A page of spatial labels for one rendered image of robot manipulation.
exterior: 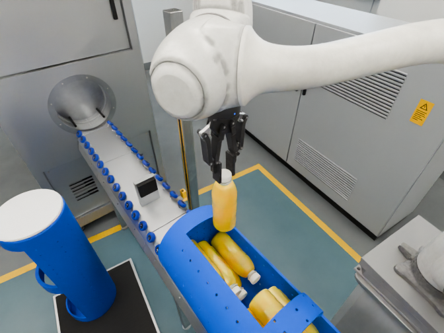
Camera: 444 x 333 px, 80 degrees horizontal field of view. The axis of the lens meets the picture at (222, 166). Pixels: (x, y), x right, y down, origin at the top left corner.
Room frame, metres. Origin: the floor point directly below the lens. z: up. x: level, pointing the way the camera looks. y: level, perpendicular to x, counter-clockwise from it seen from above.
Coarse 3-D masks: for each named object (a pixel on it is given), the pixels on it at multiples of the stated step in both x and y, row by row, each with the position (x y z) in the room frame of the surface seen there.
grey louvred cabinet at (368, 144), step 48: (288, 0) 2.83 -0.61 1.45; (288, 96) 2.24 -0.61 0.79; (336, 96) 1.83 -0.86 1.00; (384, 96) 1.55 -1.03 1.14; (432, 96) 1.35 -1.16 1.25; (288, 144) 2.14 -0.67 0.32; (336, 144) 1.72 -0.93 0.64; (384, 144) 1.44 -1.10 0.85; (432, 144) 1.24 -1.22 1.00; (336, 192) 1.59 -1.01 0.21; (384, 192) 1.31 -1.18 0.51
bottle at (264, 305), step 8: (256, 296) 0.30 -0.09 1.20; (264, 296) 0.30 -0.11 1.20; (272, 296) 0.30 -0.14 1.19; (256, 304) 0.28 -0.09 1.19; (264, 304) 0.28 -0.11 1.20; (272, 304) 0.28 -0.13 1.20; (280, 304) 0.28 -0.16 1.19; (256, 312) 0.27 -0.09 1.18; (264, 312) 0.26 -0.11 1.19; (272, 312) 0.26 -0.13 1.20; (264, 320) 0.25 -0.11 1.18
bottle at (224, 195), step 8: (216, 184) 0.51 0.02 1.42; (224, 184) 0.49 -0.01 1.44; (232, 184) 0.51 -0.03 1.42; (216, 192) 0.49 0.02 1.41; (224, 192) 0.48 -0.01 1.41; (232, 192) 0.49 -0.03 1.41; (216, 200) 0.48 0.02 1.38; (224, 200) 0.48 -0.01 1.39; (232, 200) 0.48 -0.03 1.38; (216, 208) 0.48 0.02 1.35; (224, 208) 0.48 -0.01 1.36; (232, 208) 0.48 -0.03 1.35; (216, 216) 0.48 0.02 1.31; (224, 216) 0.48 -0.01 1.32; (232, 216) 0.48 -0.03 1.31; (216, 224) 0.48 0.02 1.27; (224, 224) 0.48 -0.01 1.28; (232, 224) 0.48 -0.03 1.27
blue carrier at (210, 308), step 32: (192, 224) 0.51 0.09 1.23; (160, 256) 0.46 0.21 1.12; (192, 256) 0.41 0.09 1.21; (256, 256) 0.49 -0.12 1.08; (192, 288) 0.34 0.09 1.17; (224, 288) 0.31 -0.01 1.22; (256, 288) 0.41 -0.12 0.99; (288, 288) 0.37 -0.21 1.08; (224, 320) 0.25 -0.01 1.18; (256, 320) 0.23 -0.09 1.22; (288, 320) 0.23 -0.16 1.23; (320, 320) 0.28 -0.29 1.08
